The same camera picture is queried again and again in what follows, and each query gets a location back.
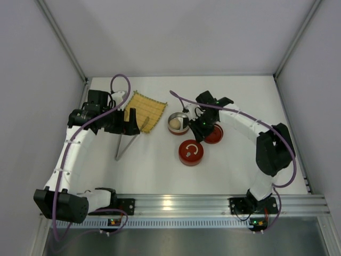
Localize red lid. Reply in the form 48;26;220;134
178;140;204;166
204;124;224;144

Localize metal tongs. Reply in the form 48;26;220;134
115;116;150;161

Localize rice ball with seaweed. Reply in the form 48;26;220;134
180;116;189;130

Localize steel red bowl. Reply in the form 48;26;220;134
167;112;189;135

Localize round white bun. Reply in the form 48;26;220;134
169;118;181;130

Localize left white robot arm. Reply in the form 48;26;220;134
34;90;140;223

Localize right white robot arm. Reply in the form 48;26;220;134
183;91;296;206

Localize bamboo mat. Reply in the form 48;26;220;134
124;91;167;134

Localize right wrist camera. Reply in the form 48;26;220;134
183;104;204;120

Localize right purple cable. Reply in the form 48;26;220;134
169;90;298;233

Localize purple cable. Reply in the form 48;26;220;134
50;74;132;242
169;90;298;233

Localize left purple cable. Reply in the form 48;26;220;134
50;74;132;242

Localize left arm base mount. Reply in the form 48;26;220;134
88;198;135;216

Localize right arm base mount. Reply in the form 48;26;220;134
228;196;279;216

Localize slotted cable duct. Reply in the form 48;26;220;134
50;219;254;229

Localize aluminium rail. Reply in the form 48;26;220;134
39;194;331;218

